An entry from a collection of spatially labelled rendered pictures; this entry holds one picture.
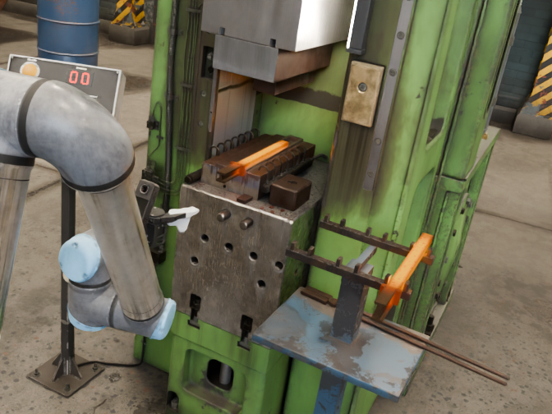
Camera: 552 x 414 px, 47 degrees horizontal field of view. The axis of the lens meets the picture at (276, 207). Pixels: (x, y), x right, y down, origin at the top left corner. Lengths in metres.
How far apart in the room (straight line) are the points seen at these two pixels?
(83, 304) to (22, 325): 1.48
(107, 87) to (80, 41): 4.40
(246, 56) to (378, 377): 0.92
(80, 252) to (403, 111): 0.96
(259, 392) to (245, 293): 0.36
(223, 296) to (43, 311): 1.16
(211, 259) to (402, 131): 0.69
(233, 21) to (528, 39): 6.00
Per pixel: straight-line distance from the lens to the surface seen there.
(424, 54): 1.77
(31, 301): 3.03
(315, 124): 2.26
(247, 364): 2.08
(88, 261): 1.34
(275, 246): 1.83
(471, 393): 2.88
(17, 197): 1.00
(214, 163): 1.93
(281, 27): 1.74
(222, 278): 1.97
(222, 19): 1.82
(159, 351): 2.56
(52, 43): 6.42
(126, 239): 1.10
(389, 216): 1.89
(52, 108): 0.93
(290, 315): 1.74
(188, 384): 2.32
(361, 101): 1.80
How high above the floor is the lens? 1.66
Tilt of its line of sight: 24 degrees down
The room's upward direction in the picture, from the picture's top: 9 degrees clockwise
